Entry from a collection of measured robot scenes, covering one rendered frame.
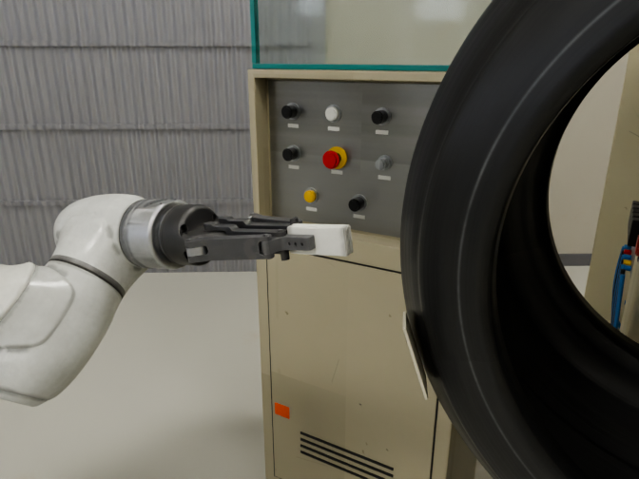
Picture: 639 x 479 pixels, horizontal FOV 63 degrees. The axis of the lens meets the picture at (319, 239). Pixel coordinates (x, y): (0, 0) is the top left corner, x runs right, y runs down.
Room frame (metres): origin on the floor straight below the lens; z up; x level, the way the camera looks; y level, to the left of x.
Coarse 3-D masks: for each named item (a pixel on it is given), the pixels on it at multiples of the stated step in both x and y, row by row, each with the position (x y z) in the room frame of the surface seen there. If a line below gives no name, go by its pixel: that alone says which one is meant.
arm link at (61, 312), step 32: (0, 288) 0.52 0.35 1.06; (32, 288) 0.53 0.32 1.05; (64, 288) 0.55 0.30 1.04; (96, 288) 0.58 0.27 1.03; (0, 320) 0.50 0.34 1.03; (32, 320) 0.51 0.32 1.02; (64, 320) 0.53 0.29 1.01; (96, 320) 0.56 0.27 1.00; (0, 352) 0.50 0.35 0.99; (32, 352) 0.50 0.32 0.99; (64, 352) 0.52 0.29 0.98; (0, 384) 0.48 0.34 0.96; (32, 384) 0.49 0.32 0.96; (64, 384) 0.52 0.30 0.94
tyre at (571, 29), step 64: (512, 0) 0.35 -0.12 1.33; (576, 0) 0.31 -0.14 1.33; (512, 64) 0.33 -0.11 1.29; (576, 64) 0.30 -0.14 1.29; (448, 128) 0.35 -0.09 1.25; (512, 128) 0.32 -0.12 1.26; (448, 192) 0.34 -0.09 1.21; (512, 192) 0.33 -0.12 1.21; (448, 256) 0.34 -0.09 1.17; (512, 256) 0.56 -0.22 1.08; (448, 320) 0.34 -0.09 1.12; (512, 320) 0.53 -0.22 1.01; (576, 320) 0.53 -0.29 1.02; (448, 384) 0.34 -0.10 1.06; (512, 384) 0.32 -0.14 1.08; (576, 384) 0.50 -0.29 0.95; (512, 448) 0.31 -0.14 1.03; (576, 448) 0.41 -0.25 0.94
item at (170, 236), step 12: (180, 204) 0.62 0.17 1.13; (192, 204) 0.61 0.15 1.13; (168, 216) 0.59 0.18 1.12; (180, 216) 0.59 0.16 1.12; (192, 216) 0.59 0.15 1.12; (204, 216) 0.61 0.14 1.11; (216, 216) 0.63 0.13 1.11; (168, 228) 0.58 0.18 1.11; (180, 228) 0.58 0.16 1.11; (192, 228) 0.59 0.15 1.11; (168, 240) 0.58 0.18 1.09; (180, 240) 0.57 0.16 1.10; (168, 252) 0.58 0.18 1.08; (180, 252) 0.57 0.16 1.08; (192, 264) 0.58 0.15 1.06
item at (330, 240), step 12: (288, 228) 0.53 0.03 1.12; (300, 228) 0.52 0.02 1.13; (312, 228) 0.51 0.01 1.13; (324, 228) 0.51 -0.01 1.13; (336, 228) 0.50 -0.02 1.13; (324, 240) 0.51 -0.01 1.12; (336, 240) 0.50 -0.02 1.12; (348, 240) 0.50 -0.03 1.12; (300, 252) 0.52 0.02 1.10; (312, 252) 0.51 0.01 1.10; (324, 252) 0.51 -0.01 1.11; (336, 252) 0.50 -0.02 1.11; (348, 252) 0.50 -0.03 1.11
